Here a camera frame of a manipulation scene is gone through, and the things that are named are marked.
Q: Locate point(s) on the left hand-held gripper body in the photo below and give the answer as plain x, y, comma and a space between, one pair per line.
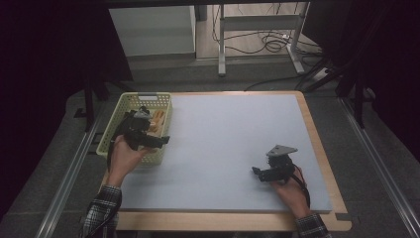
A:
135, 127

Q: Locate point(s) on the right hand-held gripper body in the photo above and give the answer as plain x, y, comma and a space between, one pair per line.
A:
280, 165

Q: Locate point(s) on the pale green plastic basket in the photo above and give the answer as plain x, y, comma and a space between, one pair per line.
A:
158, 155

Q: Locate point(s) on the cream knit glove with bear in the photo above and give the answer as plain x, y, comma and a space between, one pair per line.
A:
157, 120

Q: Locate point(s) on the person's right hand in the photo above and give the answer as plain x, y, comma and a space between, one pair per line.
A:
295, 195

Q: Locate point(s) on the person's left hand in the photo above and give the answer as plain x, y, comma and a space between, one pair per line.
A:
124, 158

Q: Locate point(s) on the grey table mat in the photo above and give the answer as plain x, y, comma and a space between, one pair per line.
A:
224, 142

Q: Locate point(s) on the black stand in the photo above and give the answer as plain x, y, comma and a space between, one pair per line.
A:
358, 99
89, 102

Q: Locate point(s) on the white cabinet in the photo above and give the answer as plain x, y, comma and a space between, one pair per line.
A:
152, 29

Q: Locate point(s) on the white power strip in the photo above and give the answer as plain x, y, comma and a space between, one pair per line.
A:
322, 74

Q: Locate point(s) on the aluminium rail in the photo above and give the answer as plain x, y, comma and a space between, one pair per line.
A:
379, 165
66, 185

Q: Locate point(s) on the grey metal desk frame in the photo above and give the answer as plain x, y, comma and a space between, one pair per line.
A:
261, 23

